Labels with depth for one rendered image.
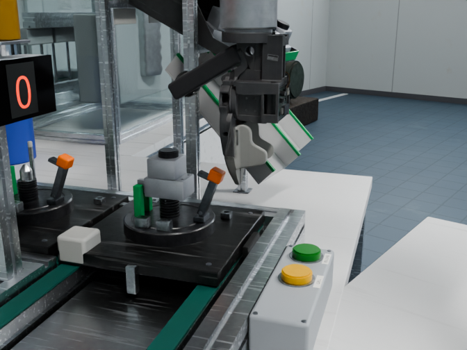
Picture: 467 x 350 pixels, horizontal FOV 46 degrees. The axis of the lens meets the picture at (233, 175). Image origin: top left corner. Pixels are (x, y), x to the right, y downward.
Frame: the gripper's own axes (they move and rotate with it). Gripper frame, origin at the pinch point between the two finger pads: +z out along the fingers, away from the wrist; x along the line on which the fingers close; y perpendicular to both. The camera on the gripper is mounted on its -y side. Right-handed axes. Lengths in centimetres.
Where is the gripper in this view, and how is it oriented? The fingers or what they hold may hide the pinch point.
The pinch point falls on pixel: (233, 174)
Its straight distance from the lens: 78.8
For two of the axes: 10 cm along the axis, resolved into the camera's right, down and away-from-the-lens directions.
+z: 0.0, 9.6, 2.9
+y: 9.5, 0.9, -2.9
